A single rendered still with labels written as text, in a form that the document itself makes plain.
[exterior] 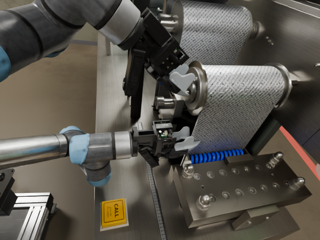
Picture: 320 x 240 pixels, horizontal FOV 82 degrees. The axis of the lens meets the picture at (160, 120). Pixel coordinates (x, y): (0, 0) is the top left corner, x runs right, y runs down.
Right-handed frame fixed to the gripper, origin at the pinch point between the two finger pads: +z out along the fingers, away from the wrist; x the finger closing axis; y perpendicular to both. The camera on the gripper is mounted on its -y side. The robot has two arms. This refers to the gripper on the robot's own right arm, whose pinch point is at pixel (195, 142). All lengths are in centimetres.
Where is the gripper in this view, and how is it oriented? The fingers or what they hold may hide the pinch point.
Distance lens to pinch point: 59.0
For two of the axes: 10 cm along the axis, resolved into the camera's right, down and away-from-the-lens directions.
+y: 1.3, -7.2, -6.8
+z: 9.7, -0.6, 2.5
